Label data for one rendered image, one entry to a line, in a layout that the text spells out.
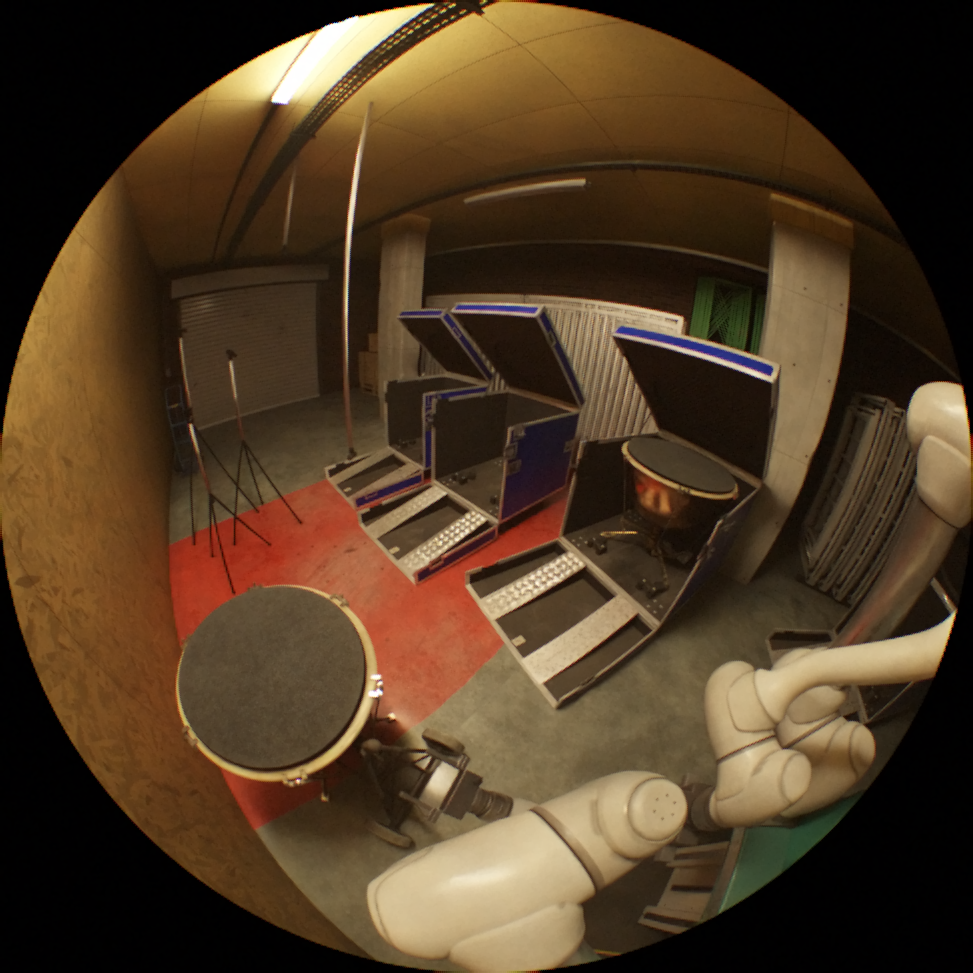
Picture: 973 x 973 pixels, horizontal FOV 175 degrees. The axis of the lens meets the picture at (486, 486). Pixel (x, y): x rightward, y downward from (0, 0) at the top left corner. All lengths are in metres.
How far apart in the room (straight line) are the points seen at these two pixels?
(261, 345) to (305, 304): 1.27
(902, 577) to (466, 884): 0.66
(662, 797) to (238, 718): 0.95
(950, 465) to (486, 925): 0.68
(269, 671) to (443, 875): 0.83
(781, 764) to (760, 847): 0.45
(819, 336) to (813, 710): 2.48
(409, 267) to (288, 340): 3.51
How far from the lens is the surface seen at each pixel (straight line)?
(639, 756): 1.88
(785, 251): 2.95
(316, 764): 0.92
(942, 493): 0.59
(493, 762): 1.67
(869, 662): 0.53
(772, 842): 0.98
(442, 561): 2.24
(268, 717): 0.98
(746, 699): 0.56
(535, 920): 0.35
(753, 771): 0.55
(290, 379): 7.43
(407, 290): 4.74
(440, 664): 1.85
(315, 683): 0.97
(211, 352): 7.08
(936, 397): 0.61
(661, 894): 1.56
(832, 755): 0.79
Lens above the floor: 1.63
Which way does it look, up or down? 29 degrees down
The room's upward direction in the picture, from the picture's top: 5 degrees clockwise
